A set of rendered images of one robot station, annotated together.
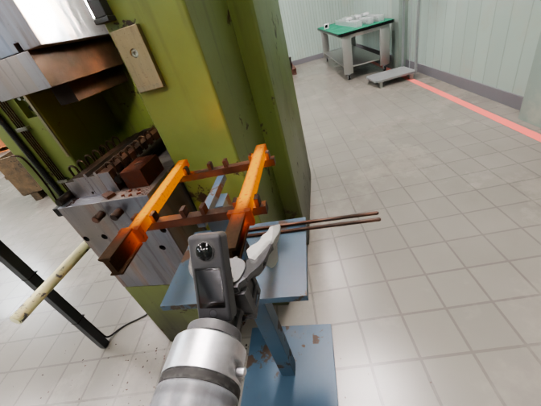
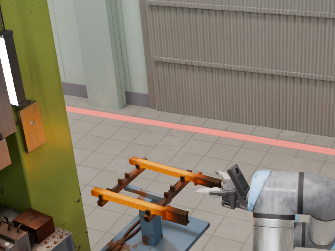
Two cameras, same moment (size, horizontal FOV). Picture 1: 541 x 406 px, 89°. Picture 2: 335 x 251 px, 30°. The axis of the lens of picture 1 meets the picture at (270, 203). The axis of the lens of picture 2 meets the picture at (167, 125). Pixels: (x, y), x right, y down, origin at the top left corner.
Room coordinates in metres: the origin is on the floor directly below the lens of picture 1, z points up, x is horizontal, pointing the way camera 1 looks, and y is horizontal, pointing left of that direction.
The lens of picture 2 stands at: (-0.16, 1.97, 2.28)
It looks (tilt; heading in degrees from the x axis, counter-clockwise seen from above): 28 degrees down; 290
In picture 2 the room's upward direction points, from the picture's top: 5 degrees counter-clockwise
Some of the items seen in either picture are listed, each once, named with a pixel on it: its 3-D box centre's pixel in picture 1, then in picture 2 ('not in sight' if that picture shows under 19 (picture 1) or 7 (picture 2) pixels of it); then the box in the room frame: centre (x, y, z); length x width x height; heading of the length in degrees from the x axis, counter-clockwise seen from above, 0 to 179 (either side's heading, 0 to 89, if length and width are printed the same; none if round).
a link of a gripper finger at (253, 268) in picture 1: (249, 263); not in sight; (0.30, 0.06, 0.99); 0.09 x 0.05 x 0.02; 129
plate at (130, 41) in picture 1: (139, 60); (31, 126); (0.98, 0.25, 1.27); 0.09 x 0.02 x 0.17; 73
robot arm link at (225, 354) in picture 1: (208, 361); not in sight; (0.18, 0.12, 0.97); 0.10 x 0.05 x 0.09; 75
